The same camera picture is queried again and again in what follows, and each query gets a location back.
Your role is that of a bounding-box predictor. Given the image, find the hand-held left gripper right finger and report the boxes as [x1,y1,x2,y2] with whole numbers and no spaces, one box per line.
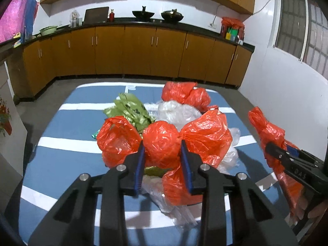
[180,140,299,246]

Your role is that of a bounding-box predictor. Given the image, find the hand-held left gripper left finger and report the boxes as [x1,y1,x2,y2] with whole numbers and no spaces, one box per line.
[28,140,146,246]

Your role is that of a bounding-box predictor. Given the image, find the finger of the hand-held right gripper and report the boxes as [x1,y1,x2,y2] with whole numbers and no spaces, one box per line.
[265,143,296,171]
[286,144,319,161]

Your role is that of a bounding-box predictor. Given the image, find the long red plastic bag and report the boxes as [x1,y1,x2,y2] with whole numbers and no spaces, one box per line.
[248,107,304,217]

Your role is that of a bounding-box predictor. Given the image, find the large red plastic bag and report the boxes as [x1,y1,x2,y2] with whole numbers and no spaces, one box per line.
[142,109,233,206]

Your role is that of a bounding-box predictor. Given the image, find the small red plastic bag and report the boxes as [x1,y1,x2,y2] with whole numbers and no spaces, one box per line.
[97,116,144,169]

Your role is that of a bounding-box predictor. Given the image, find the green foil packet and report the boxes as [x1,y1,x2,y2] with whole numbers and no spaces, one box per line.
[103,93,155,134]

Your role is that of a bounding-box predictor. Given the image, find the crumpled red plastic bag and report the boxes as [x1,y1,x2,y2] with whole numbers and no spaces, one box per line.
[161,81,219,114]

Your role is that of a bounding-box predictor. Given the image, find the blue white striped tablecloth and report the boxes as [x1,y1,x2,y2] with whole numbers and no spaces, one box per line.
[19,82,295,246]

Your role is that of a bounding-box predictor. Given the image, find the wooden lower kitchen cabinets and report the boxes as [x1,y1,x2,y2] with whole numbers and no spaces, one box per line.
[23,24,253,96]

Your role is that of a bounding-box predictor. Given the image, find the barred window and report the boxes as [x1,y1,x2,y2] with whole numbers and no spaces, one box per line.
[272,0,328,80]

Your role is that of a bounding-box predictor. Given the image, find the red bag of groceries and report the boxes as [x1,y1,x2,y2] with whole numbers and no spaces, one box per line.
[220,17,245,41]

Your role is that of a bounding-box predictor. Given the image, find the flower picture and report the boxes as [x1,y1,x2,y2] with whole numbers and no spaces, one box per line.
[0,97,13,137]

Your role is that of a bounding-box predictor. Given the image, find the black kitchen countertop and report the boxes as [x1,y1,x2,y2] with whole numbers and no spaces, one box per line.
[0,17,256,52]

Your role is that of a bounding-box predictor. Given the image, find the black wok with lid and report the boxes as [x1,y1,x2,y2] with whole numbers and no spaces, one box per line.
[132,5,156,21]
[161,9,185,23]

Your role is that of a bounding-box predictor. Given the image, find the brown board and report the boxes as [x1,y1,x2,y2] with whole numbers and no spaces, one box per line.
[83,6,110,25]

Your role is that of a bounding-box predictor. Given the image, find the clear bag with jar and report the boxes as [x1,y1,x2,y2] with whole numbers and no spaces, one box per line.
[69,9,83,28]

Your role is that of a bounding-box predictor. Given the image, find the green basin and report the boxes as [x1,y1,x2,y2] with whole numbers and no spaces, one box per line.
[39,25,58,37]

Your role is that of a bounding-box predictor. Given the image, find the pink curtain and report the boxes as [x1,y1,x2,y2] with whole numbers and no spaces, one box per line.
[0,0,39,44]

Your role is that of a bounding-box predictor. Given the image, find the white wall cable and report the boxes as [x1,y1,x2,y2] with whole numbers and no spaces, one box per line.
[212,0,279,26]

